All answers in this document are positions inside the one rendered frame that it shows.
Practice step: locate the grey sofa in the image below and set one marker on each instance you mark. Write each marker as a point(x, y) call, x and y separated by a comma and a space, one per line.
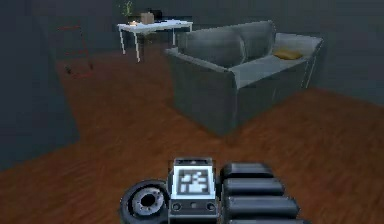
point(233, 76)

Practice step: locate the green house plant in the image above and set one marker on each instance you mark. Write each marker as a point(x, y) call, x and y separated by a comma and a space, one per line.
point(127, 8)

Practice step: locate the brown box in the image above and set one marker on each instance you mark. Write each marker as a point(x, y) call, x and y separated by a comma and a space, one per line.
point(147, 17)

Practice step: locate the red ladder frame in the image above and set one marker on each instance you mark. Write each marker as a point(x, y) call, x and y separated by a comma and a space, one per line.
point(76, 50)

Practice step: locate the white table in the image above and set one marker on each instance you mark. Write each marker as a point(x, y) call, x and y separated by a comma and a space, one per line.
point(151, 28)

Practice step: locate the yellow cushion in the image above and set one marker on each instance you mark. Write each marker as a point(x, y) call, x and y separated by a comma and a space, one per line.
point(287, 54)

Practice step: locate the black object on table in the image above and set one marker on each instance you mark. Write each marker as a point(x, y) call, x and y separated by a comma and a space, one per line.
point(158, 14)

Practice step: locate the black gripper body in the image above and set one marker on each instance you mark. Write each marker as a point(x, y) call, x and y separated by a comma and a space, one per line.
point(146, 201)

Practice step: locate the small pale bowl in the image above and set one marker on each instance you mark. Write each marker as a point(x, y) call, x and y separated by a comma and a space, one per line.
point(132, 23)

